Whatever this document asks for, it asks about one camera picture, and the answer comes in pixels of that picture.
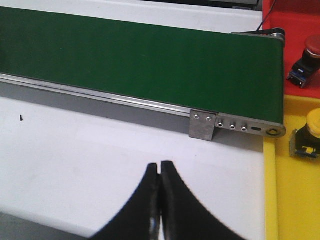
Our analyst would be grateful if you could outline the black drive belt pulley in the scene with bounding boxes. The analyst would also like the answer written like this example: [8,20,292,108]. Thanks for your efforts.
[232,27,286,43]

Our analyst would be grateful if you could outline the red black wire pair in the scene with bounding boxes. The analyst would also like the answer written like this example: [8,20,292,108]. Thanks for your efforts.
[254,0,278,32]

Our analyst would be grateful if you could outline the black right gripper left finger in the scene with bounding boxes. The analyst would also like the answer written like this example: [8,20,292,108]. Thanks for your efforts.
[90,163,161,240]

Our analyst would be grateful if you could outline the grey metal support bracket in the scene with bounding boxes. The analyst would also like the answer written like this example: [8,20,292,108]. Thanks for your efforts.
[188,110,217,141]

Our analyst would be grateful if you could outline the green conveyor belt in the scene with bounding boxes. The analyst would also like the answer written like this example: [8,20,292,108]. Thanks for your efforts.
[0,7,284,124]

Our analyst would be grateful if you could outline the metal conveyor end plate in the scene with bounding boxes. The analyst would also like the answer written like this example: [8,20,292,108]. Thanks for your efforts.
[215,113,286,138]

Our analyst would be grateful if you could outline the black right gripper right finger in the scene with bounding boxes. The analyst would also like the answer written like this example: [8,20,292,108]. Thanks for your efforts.
[160,161,243,240]

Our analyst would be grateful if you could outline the yellow plastic tray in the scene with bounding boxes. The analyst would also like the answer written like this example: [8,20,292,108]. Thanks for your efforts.
[263,95,320,240]

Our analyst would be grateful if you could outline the aluminium conveyor frame rail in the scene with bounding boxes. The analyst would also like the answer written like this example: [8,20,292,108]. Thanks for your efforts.
[0,73,191,117]

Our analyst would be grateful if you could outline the red plastic tray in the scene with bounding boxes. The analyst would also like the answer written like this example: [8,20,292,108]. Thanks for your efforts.
[259,0,320,97]

